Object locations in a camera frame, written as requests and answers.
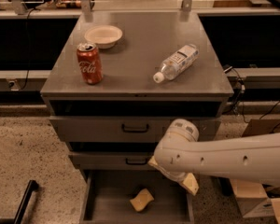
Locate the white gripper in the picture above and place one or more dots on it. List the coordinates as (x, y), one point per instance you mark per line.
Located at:
(174, 174)

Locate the yellow sponge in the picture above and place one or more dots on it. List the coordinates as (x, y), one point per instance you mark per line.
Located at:
(141, 200)

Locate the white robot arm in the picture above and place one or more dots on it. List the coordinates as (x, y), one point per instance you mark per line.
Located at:
(253, 158)

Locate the bottom grey open drawer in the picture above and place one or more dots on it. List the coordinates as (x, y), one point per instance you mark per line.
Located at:
(108, 194)

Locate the middle grey drawer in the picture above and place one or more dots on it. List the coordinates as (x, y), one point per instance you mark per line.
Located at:
(110, 160)

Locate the grey metal drawer cabinet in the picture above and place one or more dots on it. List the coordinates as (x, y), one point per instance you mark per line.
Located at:
(199, 94)

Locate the top grey drawer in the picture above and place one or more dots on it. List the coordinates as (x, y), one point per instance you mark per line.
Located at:
(110, 129)

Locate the black metal leg right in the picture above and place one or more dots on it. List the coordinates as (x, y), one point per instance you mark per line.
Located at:
(225, 186)

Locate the black metal leg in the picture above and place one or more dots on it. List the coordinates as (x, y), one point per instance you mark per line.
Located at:
(225, 186)
(32, 187)

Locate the brown cardboard box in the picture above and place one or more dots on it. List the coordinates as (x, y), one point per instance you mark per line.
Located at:
(253, 199)

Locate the clear plastic water bottle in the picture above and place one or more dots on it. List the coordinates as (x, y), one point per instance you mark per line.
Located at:
(177, 63)

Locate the black metal leg left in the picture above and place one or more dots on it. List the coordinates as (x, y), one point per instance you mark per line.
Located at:
(32, 187)

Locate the red cola can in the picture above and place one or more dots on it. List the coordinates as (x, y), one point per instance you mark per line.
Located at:
(89, 62)

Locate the white paper bowl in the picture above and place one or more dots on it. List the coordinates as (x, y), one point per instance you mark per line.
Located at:
(104, 36)

